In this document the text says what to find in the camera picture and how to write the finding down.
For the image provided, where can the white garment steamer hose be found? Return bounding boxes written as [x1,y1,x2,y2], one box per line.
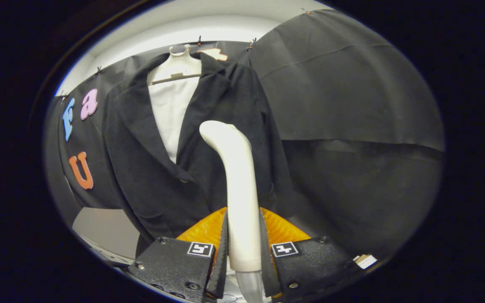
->
[235,271,265,303]

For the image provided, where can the black blazer jacket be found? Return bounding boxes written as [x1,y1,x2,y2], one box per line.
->
[101,51,293,249]

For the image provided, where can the black backdrop cloth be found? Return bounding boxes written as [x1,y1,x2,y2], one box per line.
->
[44,9,445,261]

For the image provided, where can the white clothes hanger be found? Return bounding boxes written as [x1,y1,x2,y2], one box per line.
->
[147,44,203,86]

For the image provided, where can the cardboard box with white label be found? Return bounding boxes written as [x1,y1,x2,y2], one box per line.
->
[353,254,378,270]

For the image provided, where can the grey drawer cabinet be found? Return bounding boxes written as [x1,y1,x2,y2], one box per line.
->
[72,207,142,260]

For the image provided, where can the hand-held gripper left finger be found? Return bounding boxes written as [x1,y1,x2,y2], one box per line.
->
[128,206,229,303]

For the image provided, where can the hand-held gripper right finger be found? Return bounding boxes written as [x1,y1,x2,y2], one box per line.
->
[258,207,363,301]

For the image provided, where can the white garment steamer nozzle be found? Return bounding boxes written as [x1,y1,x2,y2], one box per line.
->
[199,120,263,273]

